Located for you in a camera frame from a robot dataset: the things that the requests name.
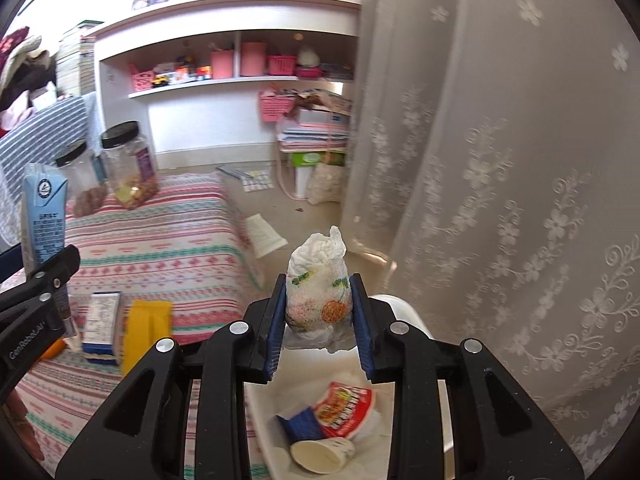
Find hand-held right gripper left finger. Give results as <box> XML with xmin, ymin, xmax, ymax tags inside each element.
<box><xmin>55</xmin><ymin>272</ymin><xmax>290</xmax><ymax>480</ymax></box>

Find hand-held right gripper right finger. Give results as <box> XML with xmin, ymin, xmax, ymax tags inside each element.
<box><xmin>350</xmin><ymin>274</ymin><xmax>586</xmax><ymax>480</ymax></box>

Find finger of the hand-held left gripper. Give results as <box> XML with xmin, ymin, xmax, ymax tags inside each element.
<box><xmin>0</xmin><ymin>244</ymin><xmax>82</xmax><ymax>313</ymax></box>
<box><xmin>0</xmin><ymin>247</ymin><xmax>24</xmax><ymax>291</ymax></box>

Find orange peel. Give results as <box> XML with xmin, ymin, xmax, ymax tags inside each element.
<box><xmin>37</xmin><ymin>339</ymin><xmax>68</xmax><ymax>361</ymax></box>

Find printed plastic bag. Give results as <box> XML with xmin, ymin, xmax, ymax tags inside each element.
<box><xmin>285</xmin><ymin>226</ymin><xmax>358</xmax><ymax>356</ymax></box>

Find light blue milk carton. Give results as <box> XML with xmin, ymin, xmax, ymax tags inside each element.
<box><xmin>20</xmin><ymin>162</ymin><xmax>69</xmax><ymax>268</ymax></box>

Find white plastic bin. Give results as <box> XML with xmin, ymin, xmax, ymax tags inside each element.
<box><xmin>242</xmin><ymin>294</ymin><xmax>461</xmax><ymax>480</ymax></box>

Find blue cardboard box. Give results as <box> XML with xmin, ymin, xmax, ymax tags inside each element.
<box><xmin>81</xmin><ymin>291</ymin><xmax>123</xmax><ymax>365</ymax></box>

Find red instant noodle bowl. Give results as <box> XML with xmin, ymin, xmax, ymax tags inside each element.
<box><xmin>314</xmin><ymin>381</ymin><xmax>377</xmax><ymax>441</ymax></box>

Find yellow packet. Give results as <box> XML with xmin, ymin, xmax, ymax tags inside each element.
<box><xmin>121</xmin><ymin>300</ymin><xmax>173</xmax><ymax>376</ymax></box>

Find paper cup with green print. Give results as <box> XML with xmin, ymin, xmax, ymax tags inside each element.
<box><xmin>290</xmin><ymin>436</ymin><xmax>357</xmax><ymax>475</ymax></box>

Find black-lidded jar with brown contents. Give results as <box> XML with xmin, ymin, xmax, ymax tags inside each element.
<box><xmin>55</xmin><ymin>139</ymin><xmax>108</xmax><ymax>218</ymax></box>

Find white paper sheet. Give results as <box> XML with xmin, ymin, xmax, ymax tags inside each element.
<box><xmin>247</xmin><ymin>213</ymin><xmax>290</xmax><ymax>256</ymax></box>

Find patterned striped tablecloth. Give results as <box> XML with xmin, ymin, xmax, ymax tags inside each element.
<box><xmin>0</xmin><ymin>172</ymin><xmax>271</xmax><ymax>480</ymax></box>

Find black-lidded jar with label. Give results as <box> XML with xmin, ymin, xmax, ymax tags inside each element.
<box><xmin>100</xmin><ymin>121</ymin><xmax>161</xmax><ymax>211</ymax></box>

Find striped quilted sofa cover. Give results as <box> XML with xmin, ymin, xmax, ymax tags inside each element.
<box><xmin>0</xmin><ymin>95</ymin><xmax>98</xmax><ymax>246</ymax></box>

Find white cloth bag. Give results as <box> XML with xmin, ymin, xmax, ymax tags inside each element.
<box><xmin>306</xmin><ymin>162</ymin><xmax>346</xmax><ymax>204</ymax></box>

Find scattered checked papers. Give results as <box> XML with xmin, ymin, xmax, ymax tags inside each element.
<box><xmin>216</xmin><ymin>165</ymin><xmax>275</xmax><ymax>192</ymax></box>

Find green tissue box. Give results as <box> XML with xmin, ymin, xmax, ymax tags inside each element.
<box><xmin>291</xmin><ymin>152</ymin><xmax>346</xmax><ymax>168</ymax></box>

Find pile of papers and folders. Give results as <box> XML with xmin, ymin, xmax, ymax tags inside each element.
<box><xmin>277</xmin><ymin>90</ymin><xmax>353</xmax><ymax>153</ymax></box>

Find small pink lattice basket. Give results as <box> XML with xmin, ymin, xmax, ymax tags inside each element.
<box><xmin>129</xmin><ymin>65</ymin><xmax>156</xmax><ymax>92</ymax></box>

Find stack of books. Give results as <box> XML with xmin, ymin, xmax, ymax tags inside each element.
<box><xmin>55</xmin><ymin>21</ymin><xmax>101</xmax><ymax>98</ymax></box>

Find white shelf unit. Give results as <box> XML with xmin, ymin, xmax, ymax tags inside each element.
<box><xmin>92</xmin><ymin>0</ymin><xmax>363</xmax><ymax>168</ymax></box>

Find white embroidered curtain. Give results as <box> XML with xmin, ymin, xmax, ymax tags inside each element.
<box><xmin>340</xmin><ymin>0</ymin><xmax>640</xmax><ymax>461</ymax></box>

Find hanging pink basket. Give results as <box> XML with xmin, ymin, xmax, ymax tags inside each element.
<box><xmin>258</xmin><ymin>91</ymin><xmax>296</xmax><ymax>122</ymax></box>

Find red floral blanket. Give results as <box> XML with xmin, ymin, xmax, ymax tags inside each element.
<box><xmin>0</xmin><ymin>27</ymin><xmax>31</xmax><ymax>56</ymax></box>

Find pink storage box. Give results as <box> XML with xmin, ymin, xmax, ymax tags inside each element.
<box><xmin>210</xmin><ymin>50</ymin><xmax>236</xmax><ymax>80</ymax></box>
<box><xmin>241</xmin><ymin>41</ymin><xmax>267</xmax><ymax>77</ymax></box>

